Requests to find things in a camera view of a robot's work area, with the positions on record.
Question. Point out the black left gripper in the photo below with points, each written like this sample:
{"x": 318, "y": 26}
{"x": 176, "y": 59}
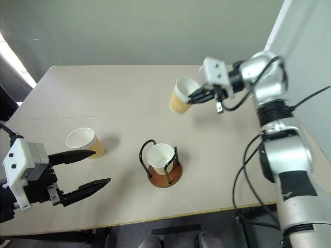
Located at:
{"x": 41, "y": 188}

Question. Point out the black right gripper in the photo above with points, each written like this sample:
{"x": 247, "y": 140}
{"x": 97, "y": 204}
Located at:
{"x": 218, "y": 93}

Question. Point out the brown paper cup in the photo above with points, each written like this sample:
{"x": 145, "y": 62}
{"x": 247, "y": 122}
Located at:
{"x": 178, "y": 102}
{"x": 159, "y": 157}
{"x": 80, "y": 138}

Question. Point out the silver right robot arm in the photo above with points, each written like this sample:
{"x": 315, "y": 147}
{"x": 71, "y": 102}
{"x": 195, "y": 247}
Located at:
{"x": 284, "y": 155}

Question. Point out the dark rounded shape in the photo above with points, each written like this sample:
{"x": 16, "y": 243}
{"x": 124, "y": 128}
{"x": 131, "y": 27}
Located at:
{"x": 151, "y": 242}
{"x": 210, "y": 240}

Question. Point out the black tape strip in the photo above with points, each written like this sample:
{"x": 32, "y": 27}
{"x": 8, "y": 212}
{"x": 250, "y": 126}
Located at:
{"x": 175, "y": 229}

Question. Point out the white partition panel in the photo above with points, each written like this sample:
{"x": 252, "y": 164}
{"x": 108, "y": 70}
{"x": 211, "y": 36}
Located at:
{"x": 302, "y": 23}

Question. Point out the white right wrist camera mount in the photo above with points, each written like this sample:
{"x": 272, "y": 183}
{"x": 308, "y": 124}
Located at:
{"x": 214, "y": 71}

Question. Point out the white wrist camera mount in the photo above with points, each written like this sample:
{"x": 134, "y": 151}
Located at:
{"x": 214, "y": 71}
{"x": 18, "y": 155}

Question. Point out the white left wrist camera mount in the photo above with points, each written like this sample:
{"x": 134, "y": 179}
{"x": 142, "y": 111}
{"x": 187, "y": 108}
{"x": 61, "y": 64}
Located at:
{"x": 18, "y": 155}

